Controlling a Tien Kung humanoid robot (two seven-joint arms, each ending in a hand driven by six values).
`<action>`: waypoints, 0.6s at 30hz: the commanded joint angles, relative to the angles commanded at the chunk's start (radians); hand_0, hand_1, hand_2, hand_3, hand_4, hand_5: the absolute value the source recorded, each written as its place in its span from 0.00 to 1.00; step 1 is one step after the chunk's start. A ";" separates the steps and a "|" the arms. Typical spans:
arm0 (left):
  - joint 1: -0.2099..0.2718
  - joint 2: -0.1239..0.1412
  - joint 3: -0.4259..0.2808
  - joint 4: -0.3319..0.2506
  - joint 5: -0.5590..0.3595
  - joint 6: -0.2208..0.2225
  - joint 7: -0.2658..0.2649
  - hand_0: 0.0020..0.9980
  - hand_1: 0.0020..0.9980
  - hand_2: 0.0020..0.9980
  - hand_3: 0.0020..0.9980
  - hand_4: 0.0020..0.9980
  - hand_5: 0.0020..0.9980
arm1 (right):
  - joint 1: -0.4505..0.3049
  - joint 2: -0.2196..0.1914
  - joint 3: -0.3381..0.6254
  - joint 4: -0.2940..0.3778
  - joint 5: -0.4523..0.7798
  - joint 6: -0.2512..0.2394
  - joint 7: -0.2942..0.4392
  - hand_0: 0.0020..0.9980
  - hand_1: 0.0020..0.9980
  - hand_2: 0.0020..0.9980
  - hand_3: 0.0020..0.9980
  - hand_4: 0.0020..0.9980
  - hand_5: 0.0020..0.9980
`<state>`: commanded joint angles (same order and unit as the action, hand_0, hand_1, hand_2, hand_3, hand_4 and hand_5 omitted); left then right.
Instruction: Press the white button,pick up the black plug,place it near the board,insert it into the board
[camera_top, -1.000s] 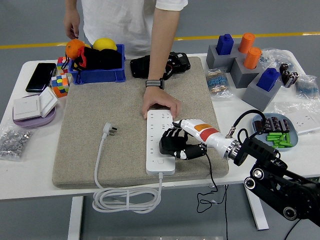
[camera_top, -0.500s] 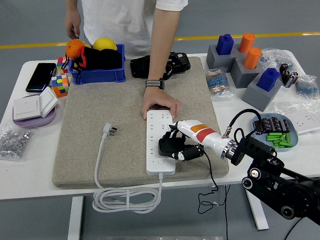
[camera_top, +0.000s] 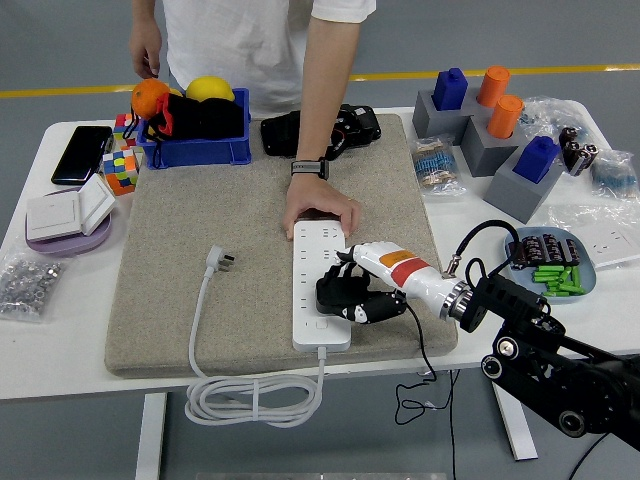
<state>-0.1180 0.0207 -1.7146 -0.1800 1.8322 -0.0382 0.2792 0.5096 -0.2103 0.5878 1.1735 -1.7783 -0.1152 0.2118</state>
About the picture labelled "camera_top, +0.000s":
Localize purple oval tray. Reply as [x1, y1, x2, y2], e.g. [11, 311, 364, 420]
[24, 187, 114, 257]

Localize white wall socket panel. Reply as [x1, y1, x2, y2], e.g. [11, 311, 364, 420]
[574, 222, 640, 269]

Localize black floor cable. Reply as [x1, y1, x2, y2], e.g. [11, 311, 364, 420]
[574, 433, 610, 480]

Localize person's right hand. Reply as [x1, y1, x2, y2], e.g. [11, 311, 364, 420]
[128, 17, 163, 80]

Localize grey block holder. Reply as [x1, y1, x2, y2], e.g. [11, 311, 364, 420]
[483, 149, 565, 224]
[412, 88, 471, 146]
[459, 117, 526, 178]
[464, 87, 501, 121]

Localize large white wall switch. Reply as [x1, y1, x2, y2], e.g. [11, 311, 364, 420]
[25, 191, 83, 243]

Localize clear bag of blue resistors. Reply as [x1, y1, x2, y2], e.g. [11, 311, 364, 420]
[589, 148, 640, 201]

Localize person's left hand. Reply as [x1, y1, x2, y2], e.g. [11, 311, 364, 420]
[282, 174, 363, 241]

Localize black smartphone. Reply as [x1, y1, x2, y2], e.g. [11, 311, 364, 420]
[50, 124, 114, 186]

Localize light blue plate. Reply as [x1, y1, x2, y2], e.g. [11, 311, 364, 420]
[503, 226, 599, 305]

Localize black open electronic device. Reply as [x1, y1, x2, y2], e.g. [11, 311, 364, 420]
[259, 103, 383, 161]

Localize black drawstring pouch red trim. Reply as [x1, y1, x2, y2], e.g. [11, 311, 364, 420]
[122, 92, 246, 169]

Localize grey-brown felt mat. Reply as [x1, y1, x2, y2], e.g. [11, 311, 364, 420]
[103, 112, 459, 379]

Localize white table leg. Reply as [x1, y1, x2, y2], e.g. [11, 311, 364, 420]
[487, 366, 540, 461]
[134, 392, 169, 480]

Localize white power strip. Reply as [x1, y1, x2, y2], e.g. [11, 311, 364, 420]
[292, 221, 352, 352]

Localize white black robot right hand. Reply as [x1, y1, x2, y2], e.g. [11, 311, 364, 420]
[323, 241, 461, 325]

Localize large colourful puzzle cube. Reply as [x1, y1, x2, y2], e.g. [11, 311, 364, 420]
[102, 147, 140, 196]

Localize orange cylinder peg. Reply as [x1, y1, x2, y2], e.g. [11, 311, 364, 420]
[476, 65, 511, 108]
[486, 94, 525, 140]

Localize blue plastic bin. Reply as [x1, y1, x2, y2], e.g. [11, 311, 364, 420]
[135, 87, 253, 169]

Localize white power cord with plug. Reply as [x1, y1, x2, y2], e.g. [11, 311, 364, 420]
[183, 243, 330, 427]

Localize orange fruit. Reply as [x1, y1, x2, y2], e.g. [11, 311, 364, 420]
[130, 77, 172, 120]

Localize crumpled clear bag blue parts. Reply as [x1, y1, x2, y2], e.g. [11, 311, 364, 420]
[517, 95, 589, 141]

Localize clear bag of metal nuts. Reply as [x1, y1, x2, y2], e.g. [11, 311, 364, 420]
[0, 252, 66, 321]

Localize blue square peg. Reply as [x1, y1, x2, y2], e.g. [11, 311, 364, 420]
[512, 135, 561, 185]
[432, 67, 469, 111]

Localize yellow lemon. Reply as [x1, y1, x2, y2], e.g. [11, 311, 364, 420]
[185, 75, 236, 103]

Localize small colourful puzzle cube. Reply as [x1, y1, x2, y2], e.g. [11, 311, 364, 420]
[112, 112, 144, 151]

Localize person's torso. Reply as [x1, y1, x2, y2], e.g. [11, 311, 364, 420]
[160, 0, 379, 120]

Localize small white wall switch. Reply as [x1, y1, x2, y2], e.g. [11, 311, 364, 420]
[77, 173, 117, 236]

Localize grey black wristband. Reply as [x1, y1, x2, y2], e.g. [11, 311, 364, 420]
[291, 157, 331, 181]

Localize thin black adapter cord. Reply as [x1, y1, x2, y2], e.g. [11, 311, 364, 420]
[393, 302, 459, 480]

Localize clear bag of striped resistors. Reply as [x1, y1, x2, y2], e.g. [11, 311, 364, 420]
[409, 137, 466, 197]

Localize large clear plastic bag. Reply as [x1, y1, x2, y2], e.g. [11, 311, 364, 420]
[547, 202, 640, 271]

